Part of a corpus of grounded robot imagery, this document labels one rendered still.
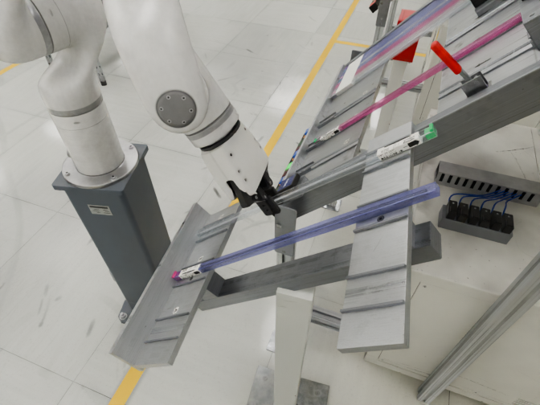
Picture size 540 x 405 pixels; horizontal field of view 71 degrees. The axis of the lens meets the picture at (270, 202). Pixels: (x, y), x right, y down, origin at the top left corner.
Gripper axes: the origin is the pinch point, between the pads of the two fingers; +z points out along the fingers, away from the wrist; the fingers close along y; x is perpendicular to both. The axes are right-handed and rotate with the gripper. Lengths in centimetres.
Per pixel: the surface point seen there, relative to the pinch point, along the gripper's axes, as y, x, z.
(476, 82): -13.7, 34.2, -1.7
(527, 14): -16.6, 41.8, -7.4
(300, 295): 13.5, 4.6, 9.3
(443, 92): -21.8, 28.9, 2.7
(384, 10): -153, 2, 25
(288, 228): -8.8, -7.7, 15.8
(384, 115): -116, -7, 58
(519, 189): -40, 37, 47
